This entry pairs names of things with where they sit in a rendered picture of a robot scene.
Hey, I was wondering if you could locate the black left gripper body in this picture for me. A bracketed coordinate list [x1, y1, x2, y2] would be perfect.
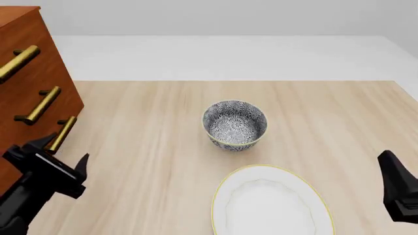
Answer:
[1, 143, 87, 200]

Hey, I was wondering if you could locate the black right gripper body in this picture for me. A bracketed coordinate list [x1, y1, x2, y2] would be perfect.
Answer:
[383, 198, 418, 223]

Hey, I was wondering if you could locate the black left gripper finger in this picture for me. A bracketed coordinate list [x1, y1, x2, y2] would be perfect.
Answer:
[24, 133, 58, 155]
[74, 153, 90, 182]

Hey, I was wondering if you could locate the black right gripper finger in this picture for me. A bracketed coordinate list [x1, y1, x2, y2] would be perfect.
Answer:
[377, 149, 418, 204]

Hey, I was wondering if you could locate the wooden cabinet with drawers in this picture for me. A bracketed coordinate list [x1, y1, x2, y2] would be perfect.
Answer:
[0, 6, 85, 198]

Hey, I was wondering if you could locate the white plate with yellow rim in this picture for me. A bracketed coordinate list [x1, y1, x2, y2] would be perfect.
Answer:
[210, 164, 336, 235]

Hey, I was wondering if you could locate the blue patterned bowl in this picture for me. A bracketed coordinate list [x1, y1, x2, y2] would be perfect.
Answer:
[202, 99, 268, 151]

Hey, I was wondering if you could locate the shortest brass drawer handle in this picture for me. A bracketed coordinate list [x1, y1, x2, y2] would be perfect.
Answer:
[44, 116, 78, 155]

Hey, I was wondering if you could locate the medium brass drawer handle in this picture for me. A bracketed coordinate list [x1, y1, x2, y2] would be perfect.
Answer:
[14, 86, 62, 126]

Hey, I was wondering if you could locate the wooden drawer, shortest brass handle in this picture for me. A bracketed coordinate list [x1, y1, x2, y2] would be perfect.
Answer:
[0, 85, 85, 198]

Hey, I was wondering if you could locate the wooden drawer, medium brass handle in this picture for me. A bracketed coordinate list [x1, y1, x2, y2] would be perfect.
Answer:
[0, 55, 76, 157]

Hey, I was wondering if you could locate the longest brass drawer handle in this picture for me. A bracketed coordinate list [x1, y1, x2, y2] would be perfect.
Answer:
[0, 45, 41, 84]

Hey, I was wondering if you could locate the wooden drawer, longest brass handle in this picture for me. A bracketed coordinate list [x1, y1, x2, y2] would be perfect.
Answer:
[0, 7, 63, 116]

